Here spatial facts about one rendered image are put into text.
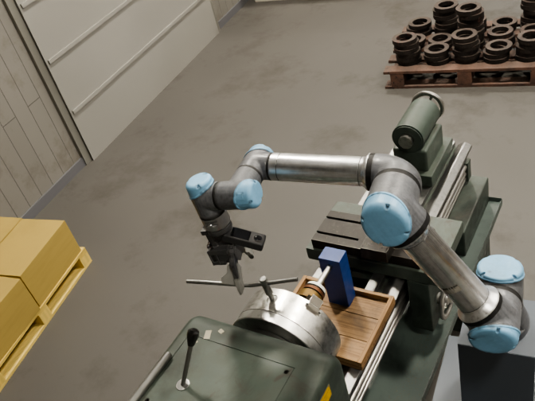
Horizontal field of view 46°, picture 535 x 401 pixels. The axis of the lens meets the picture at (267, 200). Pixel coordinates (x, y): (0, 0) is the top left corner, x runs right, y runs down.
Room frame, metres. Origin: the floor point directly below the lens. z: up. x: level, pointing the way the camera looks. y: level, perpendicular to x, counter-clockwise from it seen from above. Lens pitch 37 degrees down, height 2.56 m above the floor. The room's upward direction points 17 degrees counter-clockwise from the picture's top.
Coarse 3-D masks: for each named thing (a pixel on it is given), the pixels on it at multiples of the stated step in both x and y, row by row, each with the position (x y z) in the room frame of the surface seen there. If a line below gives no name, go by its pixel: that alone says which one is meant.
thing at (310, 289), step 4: (308, 284) 1.44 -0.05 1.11; (312, 284) 1.44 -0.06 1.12; (304, 288) 1.43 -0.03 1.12; (308, 288) 1.42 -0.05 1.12; (312, 288) 1.42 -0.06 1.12; (316, 288) 1.42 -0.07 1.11; (320, 288) 1.42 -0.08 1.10; (300, 292) 1.42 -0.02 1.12; (304, 292) 1.41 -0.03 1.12; (308, 292) 1.40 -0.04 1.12; (312, 292) 1.40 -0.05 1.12; (316, 292) 1.40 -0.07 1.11; (320, 292) 1.41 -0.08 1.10; (304, 296) 1.39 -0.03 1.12; (320, 296) 1.39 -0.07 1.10; (324, 296) 1.41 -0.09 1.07
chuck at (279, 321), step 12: (252, 312) 1.29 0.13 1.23; (264, 312) 1.26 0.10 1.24; (240, 324) 1.30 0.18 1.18; (252, 324) 1.27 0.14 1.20; (264, 324) 1.24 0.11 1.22; (276, 324) 1.21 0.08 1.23; (288, 324) 1.21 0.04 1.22; (288, 336) 1.19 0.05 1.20; (300, 336) 1.18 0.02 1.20; (312, 348) 1.15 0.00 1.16
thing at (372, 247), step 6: (366, 240) 1.67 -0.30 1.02; (372, 240) 1.66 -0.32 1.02; (366, 246) 1.64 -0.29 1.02; (372, 246) 1.63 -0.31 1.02; (378, 246) 1.62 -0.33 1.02; (384, 246) 1.61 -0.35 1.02; (366, 252) 1.63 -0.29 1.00; (372, 252) 1.61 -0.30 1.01; (378, 252) 1.60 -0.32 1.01; (384, 252) 1.58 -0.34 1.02; (390, 252) 1.60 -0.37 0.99; (366, 258) 1.63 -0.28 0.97; (372, 258) 1.62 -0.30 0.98; (378, 258) 1.60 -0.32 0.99; (384, 258) 1.59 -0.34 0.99
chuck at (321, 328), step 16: (272, 288) 1.35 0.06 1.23; (256, 304) 1.31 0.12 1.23; (272, 304) 1.28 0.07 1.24; (288, 304) 1.27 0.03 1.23; (304, 304) 1.27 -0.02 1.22; (304, 320) 1.22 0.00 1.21; (320, 320) 1.23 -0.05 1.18; (320, 336) 1.19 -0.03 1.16; (336, 336) 1.22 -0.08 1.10; (336, 352) 1.21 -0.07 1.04
